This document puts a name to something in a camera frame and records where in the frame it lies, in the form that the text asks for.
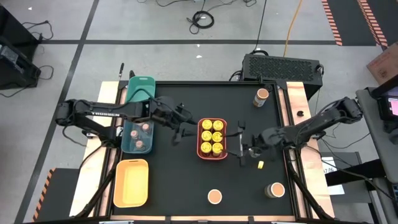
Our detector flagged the white paper sheet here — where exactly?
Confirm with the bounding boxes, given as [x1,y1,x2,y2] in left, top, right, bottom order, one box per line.
[322,156,346,196]

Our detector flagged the black perforated computer case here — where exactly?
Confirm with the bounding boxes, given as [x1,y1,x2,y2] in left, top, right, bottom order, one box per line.
[241,53,324,100]

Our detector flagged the monitor with pink screen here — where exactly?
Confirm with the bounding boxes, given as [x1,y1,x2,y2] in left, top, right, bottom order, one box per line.
[376,83,398,124]

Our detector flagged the black aluminium rig frame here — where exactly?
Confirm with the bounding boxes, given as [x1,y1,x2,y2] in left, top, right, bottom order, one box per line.
[74,79,335,224]

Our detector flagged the coiled black floor cable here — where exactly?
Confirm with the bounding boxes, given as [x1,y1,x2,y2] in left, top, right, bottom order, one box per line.
[186,10,216,34]

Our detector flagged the brown cardboard box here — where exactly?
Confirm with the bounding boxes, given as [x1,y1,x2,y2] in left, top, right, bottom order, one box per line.
[366,42,398,85]

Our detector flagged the yellow floor cable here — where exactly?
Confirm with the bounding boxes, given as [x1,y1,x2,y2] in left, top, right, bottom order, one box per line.
[283,0,304,58]

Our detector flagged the grey desk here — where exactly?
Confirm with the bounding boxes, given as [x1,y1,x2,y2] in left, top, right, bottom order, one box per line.
[355,86,398,200]

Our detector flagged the green plastic bin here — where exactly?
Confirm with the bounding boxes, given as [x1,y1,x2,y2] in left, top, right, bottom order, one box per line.
[125,75,157,113]

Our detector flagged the black mat orange striped edge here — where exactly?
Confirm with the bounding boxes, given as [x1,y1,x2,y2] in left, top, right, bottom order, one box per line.
[32,167,81,223]
[322,0,398,47]

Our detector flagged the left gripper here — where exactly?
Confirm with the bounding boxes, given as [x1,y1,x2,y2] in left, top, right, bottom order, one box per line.
[148,95,200,146]

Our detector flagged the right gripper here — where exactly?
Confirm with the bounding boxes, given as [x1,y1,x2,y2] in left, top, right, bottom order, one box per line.
[218,119,283,167]

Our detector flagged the glass sesame seasoning jar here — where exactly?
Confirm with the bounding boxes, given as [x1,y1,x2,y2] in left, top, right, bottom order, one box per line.
[207,189,223,205]
[264,182,286,199]
[252,88,270,108]

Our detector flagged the red plastic bin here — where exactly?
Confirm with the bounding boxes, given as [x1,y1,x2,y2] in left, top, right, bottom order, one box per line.
[196,117,228,161]

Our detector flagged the black equipment cart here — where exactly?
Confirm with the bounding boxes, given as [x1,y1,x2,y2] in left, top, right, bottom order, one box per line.
[0,4,43,91]

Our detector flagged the yellow plastic bin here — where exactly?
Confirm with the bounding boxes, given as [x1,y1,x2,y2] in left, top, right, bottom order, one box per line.
[113,158,150,208]

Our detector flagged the light wooden table board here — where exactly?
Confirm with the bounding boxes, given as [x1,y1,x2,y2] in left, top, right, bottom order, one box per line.
[68,80,336,222]

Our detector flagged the blue plastic bin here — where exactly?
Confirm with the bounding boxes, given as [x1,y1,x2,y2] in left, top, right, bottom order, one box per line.
[120,119,155,155]

